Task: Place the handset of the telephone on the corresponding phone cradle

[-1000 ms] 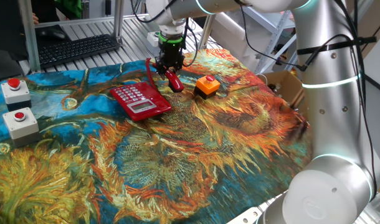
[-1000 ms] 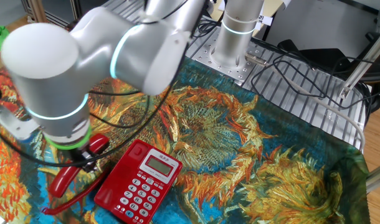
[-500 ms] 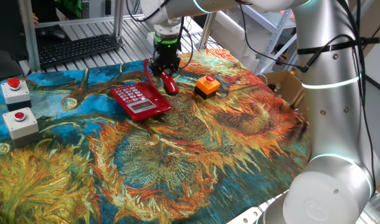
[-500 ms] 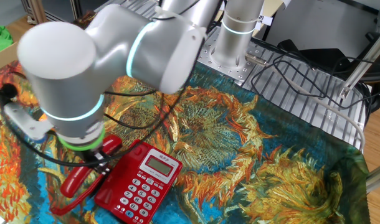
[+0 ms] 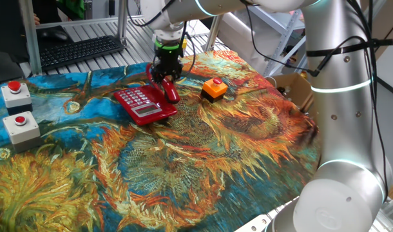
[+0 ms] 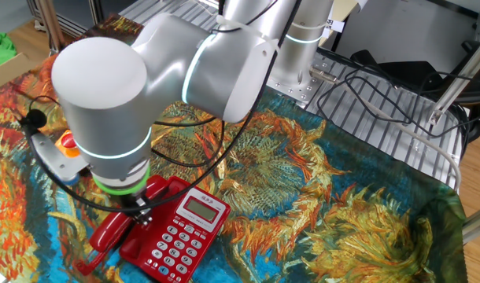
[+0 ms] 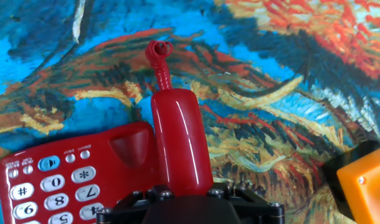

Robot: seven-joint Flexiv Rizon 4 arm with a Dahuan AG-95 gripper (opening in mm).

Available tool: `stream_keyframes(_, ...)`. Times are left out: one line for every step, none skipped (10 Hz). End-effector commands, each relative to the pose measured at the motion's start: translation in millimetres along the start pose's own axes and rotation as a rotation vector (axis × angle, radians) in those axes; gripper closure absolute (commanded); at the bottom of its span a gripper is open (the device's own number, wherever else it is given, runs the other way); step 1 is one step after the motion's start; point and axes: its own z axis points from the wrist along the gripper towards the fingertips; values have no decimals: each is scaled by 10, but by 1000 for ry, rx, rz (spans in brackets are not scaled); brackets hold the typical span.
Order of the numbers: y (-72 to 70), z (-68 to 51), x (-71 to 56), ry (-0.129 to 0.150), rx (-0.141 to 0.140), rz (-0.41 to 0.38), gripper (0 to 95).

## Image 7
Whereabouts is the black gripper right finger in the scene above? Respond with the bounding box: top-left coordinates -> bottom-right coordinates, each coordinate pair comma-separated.
206,182 -> 285,224

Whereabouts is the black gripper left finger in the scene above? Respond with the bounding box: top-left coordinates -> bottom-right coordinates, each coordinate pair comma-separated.
95,185 -> 175,224

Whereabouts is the red telephone handset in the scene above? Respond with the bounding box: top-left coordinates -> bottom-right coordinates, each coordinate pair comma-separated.
150,88 -> 214,197

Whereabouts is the red telephone base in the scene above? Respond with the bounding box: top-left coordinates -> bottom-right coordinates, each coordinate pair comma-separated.
0,121 -> 161,224

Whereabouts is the orange box red mushroom button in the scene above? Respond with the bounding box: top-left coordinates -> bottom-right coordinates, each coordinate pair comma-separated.
320,141 -> 380,224

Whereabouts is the sunflower painting tablecloth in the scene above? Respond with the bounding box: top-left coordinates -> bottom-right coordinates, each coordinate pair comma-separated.
0,0 -> 380,224

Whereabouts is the red coiled phone cord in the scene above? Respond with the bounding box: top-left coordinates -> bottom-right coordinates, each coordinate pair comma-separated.
145,40 -> 174,91

